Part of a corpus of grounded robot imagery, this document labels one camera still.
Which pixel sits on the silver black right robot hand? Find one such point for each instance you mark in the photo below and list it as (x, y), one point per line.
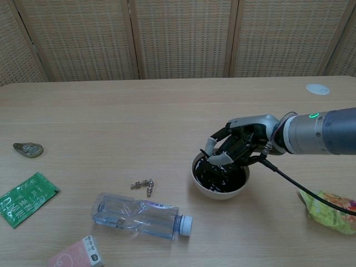
(250, 130)

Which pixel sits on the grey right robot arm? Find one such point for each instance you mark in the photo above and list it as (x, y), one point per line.
(320, 132)

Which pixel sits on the black-lined white bowl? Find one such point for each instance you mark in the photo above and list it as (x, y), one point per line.
(219, 192)

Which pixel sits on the woven wooden folding screen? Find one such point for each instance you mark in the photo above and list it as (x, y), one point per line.
(180, 39)

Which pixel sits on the green snack bag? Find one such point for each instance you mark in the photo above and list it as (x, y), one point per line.
(331, 219)

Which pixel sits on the clear plastic water bottle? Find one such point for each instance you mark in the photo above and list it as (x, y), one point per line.
(133, 217)

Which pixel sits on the pink paper box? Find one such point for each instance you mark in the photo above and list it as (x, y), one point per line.
(75, 254)

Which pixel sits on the green tea sachet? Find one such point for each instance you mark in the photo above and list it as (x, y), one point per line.
(25, 200)

